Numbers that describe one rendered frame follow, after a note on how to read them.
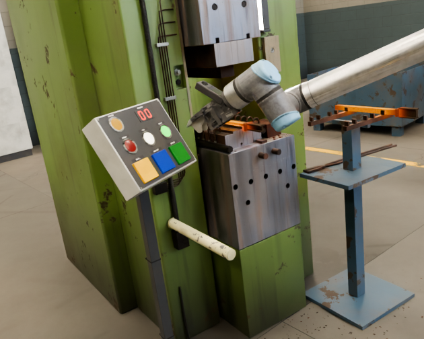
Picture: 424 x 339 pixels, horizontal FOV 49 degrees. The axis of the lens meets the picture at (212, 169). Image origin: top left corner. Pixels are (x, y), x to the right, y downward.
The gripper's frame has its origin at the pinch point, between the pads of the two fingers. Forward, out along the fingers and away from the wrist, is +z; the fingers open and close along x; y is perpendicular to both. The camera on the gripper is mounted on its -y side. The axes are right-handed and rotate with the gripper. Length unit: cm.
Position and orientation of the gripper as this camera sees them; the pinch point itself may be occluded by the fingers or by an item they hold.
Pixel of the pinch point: (188, 123)
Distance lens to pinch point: 164.0
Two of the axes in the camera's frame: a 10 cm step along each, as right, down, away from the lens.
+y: 5.3, 8.5, -0.1
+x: 5.0, -3.1, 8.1
